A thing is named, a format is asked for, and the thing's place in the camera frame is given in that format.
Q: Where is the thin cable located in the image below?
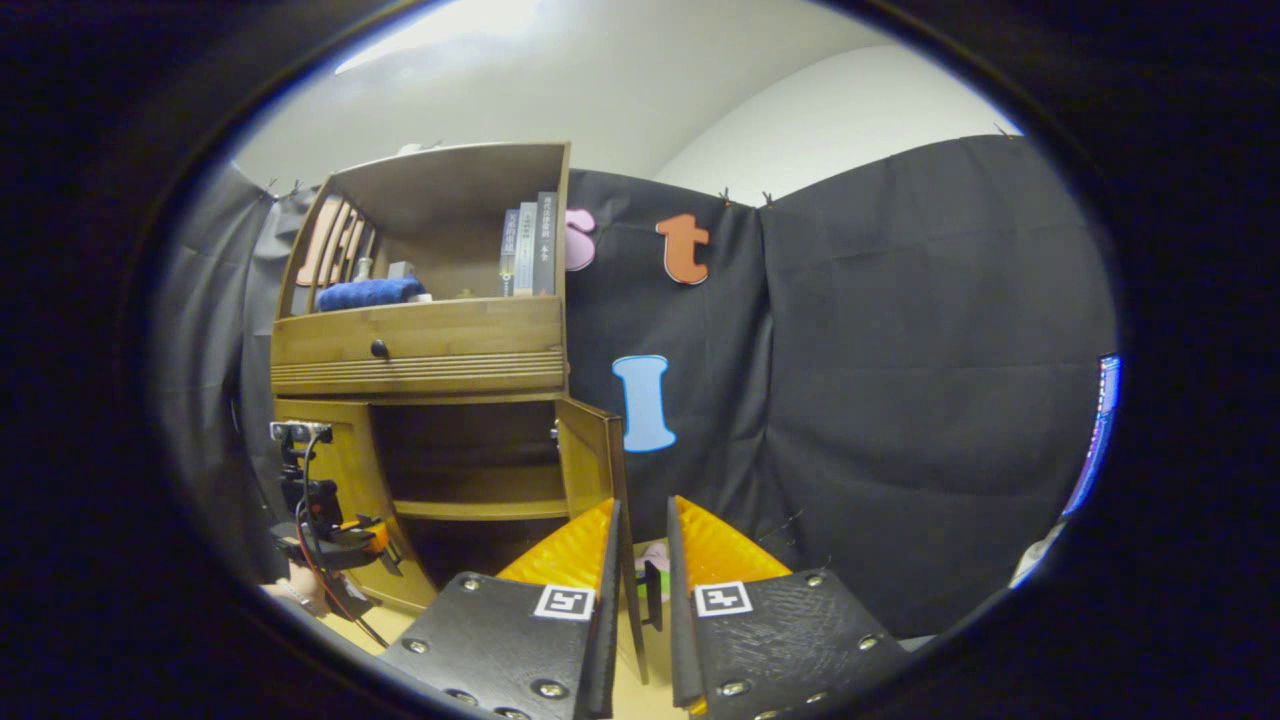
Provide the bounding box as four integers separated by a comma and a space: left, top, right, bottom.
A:
295, 432, 393, 649

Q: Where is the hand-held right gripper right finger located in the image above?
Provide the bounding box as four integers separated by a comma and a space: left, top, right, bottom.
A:
667, 495, 913, 720

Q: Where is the dark blue book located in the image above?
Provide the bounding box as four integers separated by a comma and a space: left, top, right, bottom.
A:
500, 208, 521, 298

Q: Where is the folded blue towel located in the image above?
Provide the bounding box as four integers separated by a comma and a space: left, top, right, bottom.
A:
316, 277, 427, 312

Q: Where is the wooden ribbed drawer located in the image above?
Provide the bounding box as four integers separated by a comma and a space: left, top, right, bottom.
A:
271, 295, 568, 398

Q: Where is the wooden double-door shoe cabinet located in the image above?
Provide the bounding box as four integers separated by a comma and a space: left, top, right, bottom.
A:
270, 141, 651, 686

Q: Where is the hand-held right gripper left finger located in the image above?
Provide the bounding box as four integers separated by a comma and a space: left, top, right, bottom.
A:
377, 497, 623, 720

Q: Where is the green pink plush toy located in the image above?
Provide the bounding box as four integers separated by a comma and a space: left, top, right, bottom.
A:
635, 540, 673, 601

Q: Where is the black backdrop cloth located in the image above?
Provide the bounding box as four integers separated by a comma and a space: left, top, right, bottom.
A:
160, 135, 1119, 641

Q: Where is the wooden inner shelf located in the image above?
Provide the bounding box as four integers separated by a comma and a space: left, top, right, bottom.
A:
393, 497, 569, 522

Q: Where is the wooden shoe cabinet door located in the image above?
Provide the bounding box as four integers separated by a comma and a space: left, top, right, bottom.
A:
275, 398, 438, 613
555, 397, 651, 686

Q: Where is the black door handle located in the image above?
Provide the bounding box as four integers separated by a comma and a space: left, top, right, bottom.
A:
640, 560, 666, 633

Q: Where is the light grey book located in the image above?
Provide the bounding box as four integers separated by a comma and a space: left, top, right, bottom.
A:
515, 202, 539, 296

